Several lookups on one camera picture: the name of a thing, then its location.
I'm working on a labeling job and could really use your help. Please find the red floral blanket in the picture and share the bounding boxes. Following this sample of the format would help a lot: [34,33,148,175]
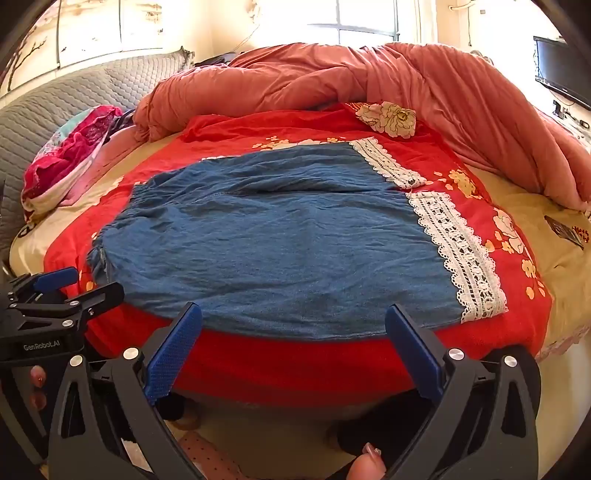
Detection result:
[44,102,553,409]

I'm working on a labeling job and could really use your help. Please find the person's right hand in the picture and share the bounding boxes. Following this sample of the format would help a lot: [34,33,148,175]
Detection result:
[346,442,387,480]

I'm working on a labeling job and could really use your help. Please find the cream floral cloth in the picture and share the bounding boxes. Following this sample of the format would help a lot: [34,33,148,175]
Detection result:
[355,102,417,139]

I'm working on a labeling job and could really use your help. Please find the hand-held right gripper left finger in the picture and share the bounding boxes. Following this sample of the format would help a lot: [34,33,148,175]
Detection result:
[48,302,204,480]

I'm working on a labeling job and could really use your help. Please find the person's left hand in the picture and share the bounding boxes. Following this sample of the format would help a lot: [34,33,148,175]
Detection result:
[28,364,48,411]

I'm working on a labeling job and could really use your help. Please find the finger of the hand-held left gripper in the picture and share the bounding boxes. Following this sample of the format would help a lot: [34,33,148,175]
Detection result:
[9,281,125,326]
[7,267,80,305]

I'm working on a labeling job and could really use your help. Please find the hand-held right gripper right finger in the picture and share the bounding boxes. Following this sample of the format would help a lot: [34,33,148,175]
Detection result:
[385,303,542,480]

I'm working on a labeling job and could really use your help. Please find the pink patterned cloth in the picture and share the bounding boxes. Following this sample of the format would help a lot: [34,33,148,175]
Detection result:
[22,105,134,217]

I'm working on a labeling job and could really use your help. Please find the branch print wall decoration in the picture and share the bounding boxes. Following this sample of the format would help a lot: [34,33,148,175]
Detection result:
[2,32,51,93]

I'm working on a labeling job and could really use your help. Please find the black flat screen television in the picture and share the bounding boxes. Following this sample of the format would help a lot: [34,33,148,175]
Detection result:
[533,36,591,112]

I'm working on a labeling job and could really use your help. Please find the pink dotted floor mat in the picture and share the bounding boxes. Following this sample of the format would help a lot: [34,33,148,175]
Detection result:
[178,429,259,480]

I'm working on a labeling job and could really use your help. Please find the salmon pink comforter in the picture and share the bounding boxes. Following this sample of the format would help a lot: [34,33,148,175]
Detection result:
[134,42,591,213]

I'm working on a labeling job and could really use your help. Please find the black cable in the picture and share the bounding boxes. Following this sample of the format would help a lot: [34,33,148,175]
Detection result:
[551,99,591,139]

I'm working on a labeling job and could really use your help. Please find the blue pants with lace trim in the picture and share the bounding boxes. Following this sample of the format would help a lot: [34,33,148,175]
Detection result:
[88,137,509,342]

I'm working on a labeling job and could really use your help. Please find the grey quilted headboard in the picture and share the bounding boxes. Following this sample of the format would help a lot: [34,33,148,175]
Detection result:
[0,53,195,259]

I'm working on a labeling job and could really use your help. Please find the window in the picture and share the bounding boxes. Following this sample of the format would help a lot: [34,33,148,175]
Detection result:
[307,0,421,44]

